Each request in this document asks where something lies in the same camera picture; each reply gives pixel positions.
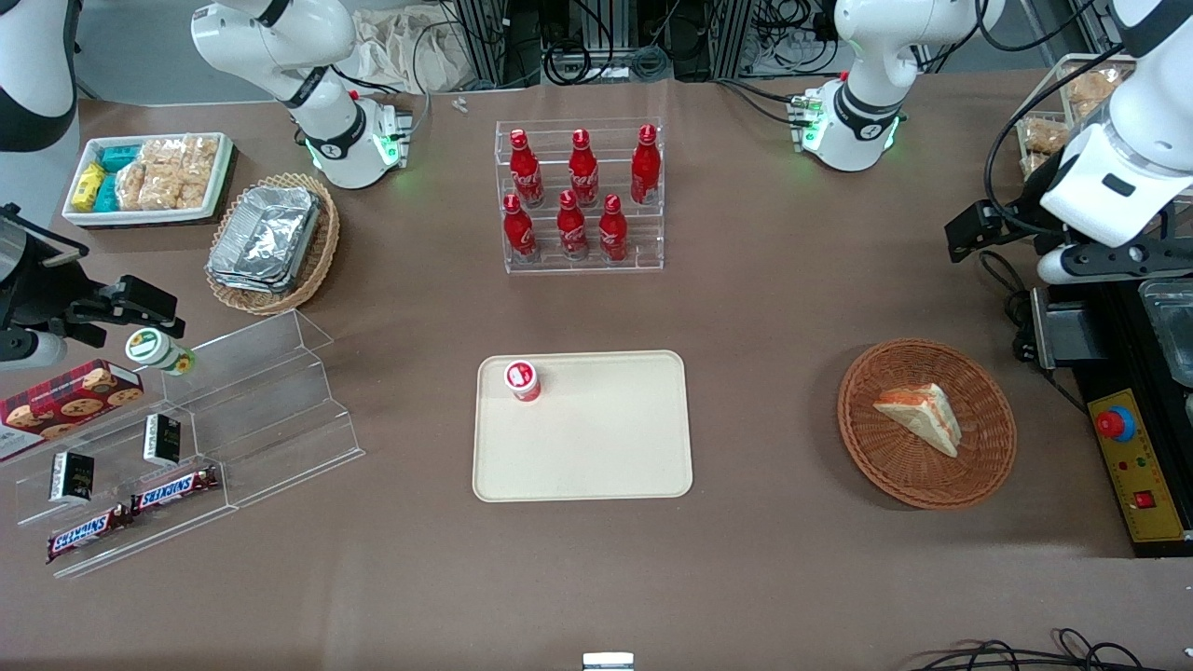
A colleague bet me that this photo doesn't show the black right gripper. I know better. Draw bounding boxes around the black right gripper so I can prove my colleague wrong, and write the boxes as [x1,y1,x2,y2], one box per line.
[0,205,185,348]

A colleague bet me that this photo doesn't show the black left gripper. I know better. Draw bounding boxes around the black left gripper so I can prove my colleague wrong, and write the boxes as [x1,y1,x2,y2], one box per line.
[945,149,1065,265]

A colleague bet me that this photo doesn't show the triangular sandwich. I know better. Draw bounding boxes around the triangular sandwich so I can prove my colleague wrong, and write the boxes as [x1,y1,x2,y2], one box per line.
[872,382,962,459]

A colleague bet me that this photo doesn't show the white rectangular snack tray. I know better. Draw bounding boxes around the white rectangular snack tray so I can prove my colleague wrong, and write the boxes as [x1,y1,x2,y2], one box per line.
[62,131,235,229]

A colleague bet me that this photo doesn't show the oval light wicker basket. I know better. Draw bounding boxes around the oval light wicker basket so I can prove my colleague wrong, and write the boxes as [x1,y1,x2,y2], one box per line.
[204,171,342,317]

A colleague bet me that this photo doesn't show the round brown wicker basket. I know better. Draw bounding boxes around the round brown wicker basket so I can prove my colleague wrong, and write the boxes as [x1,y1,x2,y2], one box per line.
[837,337,1018,511]

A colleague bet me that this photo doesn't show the beige plastic tray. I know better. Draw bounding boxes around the beige plastic tray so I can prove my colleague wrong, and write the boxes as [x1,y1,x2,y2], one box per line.
[472,349,694,504]

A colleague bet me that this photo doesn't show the cup with green white lid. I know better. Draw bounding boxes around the cup with green white lid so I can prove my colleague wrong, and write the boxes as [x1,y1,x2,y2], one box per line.
[125,327,198,377]

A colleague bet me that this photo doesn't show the red plaid cookie box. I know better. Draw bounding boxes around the red plaid cookie box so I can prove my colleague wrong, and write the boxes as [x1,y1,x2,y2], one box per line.
[0,359,146,463]

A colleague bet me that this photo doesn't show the small black box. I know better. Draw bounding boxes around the small black box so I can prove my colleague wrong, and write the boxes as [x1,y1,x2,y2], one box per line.
[142,414,183,468]
[48,450,96,506]

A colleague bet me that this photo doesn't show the stack of foil trays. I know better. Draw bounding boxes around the stack of foil trays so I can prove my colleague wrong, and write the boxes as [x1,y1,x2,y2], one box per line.
[206,185,323,295]

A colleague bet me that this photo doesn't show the yellow snack packet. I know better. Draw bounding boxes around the yellow snack packet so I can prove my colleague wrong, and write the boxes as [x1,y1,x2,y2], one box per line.
[72,162,106,212]

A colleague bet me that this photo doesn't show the clear acrylic stepped shelf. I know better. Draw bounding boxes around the clear acrylic stepped shelf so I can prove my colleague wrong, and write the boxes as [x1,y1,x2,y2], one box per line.
[13,373,240,581]
[160,309,366,511]

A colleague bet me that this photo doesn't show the snickers bar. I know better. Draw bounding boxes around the snickers bar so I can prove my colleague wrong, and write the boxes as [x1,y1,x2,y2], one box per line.
[46,503,135,565]
[130,465,222,516]

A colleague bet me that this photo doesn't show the black appliance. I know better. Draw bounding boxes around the black appliance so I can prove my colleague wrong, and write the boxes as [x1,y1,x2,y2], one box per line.
[1070,276,1193,560]

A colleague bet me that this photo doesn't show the metal pan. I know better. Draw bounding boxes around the metal pan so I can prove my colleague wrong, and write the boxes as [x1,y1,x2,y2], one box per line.
[1137,279,1193,389]

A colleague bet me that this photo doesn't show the red emergency stop button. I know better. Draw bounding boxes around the red emergency stop button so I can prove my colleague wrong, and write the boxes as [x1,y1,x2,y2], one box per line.
[1095,405,1137,444]

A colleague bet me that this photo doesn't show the yellow control box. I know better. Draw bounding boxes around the yellow control box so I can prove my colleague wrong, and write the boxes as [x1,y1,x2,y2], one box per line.
[1088,388,1190,544]

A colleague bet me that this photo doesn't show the clear acrylic bottle rack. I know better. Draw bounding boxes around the clear acrylic bottle rack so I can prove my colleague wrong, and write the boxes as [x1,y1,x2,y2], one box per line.
[494,117,665,275]

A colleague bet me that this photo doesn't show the red cola bottle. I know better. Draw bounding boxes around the red cola bottle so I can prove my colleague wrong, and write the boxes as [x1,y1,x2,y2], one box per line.
[568,130,601,208]
[629,124,663,206]
[597,194,630,264]
[508,129,546,209]
[555,190,591,262]
[501,193,540,264]

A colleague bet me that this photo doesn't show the white cloth bag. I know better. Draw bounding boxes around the white cloth bag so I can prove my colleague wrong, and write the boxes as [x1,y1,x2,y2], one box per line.
[352,7,459,96]

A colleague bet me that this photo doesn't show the red cup with white lid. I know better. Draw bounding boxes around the red cup with white lid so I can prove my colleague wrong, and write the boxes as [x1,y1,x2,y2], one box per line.
[503,359,543,404]

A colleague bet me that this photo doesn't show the black table cable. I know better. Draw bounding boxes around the black table cable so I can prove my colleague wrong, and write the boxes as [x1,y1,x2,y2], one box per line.
[977,249,1090,416]

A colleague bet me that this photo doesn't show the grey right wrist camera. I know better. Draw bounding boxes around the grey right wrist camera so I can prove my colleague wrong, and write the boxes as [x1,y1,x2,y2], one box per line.
[0,330,69,372]

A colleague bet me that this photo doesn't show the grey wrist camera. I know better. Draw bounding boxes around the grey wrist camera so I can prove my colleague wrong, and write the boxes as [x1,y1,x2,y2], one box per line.
[1037,239,1193,286]
[0,330,69,372]

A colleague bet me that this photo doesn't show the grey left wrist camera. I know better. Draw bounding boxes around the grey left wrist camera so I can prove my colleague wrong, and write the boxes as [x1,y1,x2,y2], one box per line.
[1037,239,1193,286]

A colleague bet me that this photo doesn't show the white wire rack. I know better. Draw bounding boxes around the white wire rack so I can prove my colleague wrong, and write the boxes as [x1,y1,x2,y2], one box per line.
[1015,53,1144,184]

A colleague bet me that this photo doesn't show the black base cable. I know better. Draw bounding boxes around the black base cable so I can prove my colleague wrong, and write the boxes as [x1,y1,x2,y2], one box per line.
[714,78,814,128]

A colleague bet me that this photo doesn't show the aluminium frame post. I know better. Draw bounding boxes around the aluminium frame post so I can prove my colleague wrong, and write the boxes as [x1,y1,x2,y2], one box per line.
[710,0,754,79]
[459,0,512,89]

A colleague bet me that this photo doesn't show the black floor cables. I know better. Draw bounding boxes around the black floor cables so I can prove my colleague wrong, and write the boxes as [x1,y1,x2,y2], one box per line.
[918,628,1152,671]

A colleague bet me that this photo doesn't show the coiled black cable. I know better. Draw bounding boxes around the coiled black cable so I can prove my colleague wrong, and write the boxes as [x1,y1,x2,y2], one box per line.
[544,45,590,87]

